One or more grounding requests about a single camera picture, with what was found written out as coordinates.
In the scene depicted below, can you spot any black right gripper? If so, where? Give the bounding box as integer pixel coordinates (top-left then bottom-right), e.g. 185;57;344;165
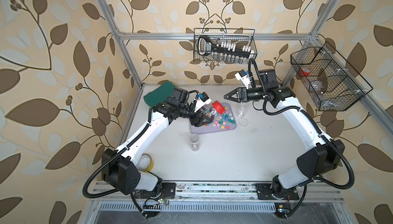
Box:
224;88;267;104

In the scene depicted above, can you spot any clear jar of star candies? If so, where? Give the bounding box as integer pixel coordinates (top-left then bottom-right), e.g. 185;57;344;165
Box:
236;103;249;118

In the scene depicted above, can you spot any red lidded clear jar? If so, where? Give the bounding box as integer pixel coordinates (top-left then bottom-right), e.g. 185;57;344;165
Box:
204;101;226;122

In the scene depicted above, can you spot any clear jar lid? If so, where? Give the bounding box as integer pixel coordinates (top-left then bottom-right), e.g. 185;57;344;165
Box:
238;118;249;127

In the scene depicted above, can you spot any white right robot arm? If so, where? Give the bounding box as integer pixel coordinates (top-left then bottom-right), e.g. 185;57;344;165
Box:
224;87;355;199

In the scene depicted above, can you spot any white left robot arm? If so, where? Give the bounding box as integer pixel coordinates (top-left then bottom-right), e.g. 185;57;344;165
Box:
82;102;213;198

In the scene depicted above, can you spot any pile of star candies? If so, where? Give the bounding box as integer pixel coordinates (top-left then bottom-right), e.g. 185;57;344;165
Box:
207;105;236;131

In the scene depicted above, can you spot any red lidded jar in basket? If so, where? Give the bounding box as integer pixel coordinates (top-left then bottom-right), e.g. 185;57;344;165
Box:
299;67;311;77

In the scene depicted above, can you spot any lilac plastic tray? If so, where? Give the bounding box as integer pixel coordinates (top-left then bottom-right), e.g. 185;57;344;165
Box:
189;102;236;134

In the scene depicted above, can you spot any green plastic block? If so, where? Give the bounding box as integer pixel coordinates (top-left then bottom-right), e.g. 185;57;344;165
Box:
143;81;176;107

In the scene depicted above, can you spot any black socket set holder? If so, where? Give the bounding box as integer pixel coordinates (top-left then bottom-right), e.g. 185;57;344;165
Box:
193;35;257;59

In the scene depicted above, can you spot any yellow tape roll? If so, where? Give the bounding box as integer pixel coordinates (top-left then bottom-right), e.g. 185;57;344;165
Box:
136;154;154;172

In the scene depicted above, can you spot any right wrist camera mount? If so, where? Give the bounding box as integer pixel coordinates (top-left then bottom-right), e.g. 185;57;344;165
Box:
234;68;279;89

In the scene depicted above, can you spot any black wire basket back wall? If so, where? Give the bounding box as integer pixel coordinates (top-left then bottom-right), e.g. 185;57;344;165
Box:
193;27;257;65

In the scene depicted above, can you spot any black wire basket wall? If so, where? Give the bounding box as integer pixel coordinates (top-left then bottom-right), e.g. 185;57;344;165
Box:
193;27;257;65
290;42;373;111

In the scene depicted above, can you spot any black wire basket right wall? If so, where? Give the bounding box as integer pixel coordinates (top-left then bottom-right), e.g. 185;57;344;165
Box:
290;42;373;111

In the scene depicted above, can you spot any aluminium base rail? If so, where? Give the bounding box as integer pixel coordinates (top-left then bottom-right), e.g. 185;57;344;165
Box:
88;180;344;214

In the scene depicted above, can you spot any aluminium frame post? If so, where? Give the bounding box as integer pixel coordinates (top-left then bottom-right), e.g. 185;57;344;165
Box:
280;0;354;89

